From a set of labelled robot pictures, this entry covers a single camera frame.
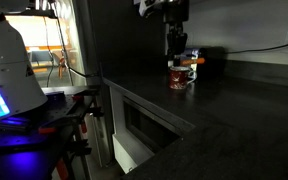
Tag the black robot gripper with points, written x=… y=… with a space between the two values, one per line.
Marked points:
x=176 y=10

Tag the orange marker with white cap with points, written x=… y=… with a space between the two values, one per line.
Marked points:
x=193 y=61

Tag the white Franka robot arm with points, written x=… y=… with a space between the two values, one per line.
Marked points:
x=7 y=63

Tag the red mug with white rim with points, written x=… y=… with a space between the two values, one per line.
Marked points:
x=179 y=77

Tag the stainless steel four-slot toaster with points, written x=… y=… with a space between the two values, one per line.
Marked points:
x=210 y=61

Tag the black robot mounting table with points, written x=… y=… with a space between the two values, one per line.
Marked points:
x=34 y=133

